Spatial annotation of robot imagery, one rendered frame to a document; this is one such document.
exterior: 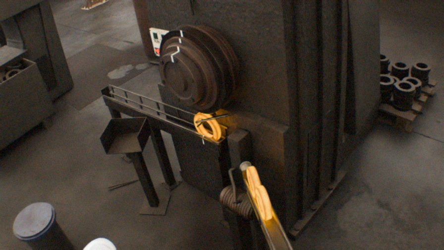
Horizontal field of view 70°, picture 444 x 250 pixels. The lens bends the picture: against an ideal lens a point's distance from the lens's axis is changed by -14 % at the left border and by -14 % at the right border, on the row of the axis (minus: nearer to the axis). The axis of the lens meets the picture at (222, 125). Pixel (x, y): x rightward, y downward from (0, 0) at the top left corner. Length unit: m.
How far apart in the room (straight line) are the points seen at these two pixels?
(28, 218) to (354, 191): 2.24
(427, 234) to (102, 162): 2.67
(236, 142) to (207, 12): 0.66
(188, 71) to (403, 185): 1.80
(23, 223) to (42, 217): 0.15
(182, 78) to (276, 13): 0.55
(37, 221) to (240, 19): 1.71
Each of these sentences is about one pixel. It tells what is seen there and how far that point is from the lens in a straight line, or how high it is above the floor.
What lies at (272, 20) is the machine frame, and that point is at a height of 1.41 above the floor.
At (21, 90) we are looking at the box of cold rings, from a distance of 3.96.
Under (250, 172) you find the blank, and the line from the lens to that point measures 1.69.
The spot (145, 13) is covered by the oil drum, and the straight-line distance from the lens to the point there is 4.69.
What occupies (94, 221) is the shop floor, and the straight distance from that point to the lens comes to 2.84.
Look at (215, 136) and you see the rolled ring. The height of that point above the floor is 0.73.
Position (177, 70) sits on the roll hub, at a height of 1.17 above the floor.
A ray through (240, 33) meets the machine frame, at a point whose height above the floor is 1.31.
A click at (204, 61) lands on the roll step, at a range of 1.69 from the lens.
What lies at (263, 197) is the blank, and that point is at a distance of 1.57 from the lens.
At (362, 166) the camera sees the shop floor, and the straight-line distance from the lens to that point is 2.88.
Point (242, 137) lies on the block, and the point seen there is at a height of 0.80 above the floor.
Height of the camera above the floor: 1.95
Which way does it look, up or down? 36 degrees down
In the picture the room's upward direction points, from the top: 10 degrees counter-clockwise
